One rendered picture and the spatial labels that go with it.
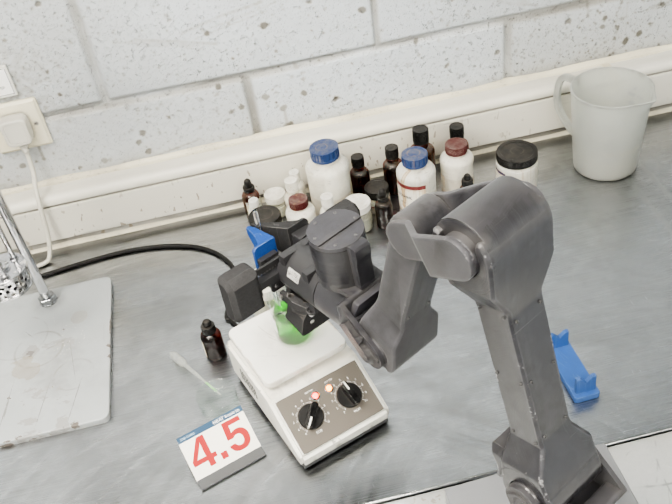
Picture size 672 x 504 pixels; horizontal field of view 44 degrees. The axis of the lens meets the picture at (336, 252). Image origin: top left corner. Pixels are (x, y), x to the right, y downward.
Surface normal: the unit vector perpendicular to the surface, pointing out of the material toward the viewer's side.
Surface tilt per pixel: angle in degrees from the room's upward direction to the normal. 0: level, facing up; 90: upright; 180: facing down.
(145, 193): 90
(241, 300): 90
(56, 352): 0
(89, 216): 90
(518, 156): 1
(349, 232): 3
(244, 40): 90
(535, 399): 78
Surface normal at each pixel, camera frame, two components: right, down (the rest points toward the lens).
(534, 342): 0.60, 0.27
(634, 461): -0.13, -0.75
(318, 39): 0.19, 0.62
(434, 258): -0.74, 0.54
